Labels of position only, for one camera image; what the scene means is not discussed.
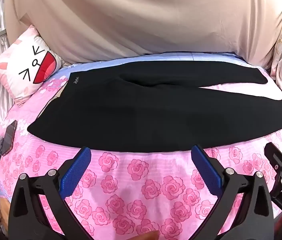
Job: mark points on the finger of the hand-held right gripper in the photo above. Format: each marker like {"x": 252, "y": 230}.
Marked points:
{"x": 277, "y": 156}

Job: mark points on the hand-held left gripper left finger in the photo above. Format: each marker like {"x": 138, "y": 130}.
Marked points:
{"x": 77, "y": 170}

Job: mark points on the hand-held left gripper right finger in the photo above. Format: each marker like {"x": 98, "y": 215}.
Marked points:
{"x": 205, "y": 170}

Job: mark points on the black pants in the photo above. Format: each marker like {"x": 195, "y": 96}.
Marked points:
{"x": 131, "y": 120}

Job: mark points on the person's left hand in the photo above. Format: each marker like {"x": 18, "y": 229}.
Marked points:
{"x": 150, "y": 236}

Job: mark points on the pink rose print bedsheet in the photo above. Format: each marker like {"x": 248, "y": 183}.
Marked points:
{"x": 136, "y": 172}

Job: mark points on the black smartphone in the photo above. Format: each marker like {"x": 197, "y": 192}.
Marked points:
{"x": 8, "y": 138}

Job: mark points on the cat face pillow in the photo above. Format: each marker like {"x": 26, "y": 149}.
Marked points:
{"x": 31, "y": 65}

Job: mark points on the beige blanket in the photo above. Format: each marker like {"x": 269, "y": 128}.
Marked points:
{"x": 143, "y": 17}

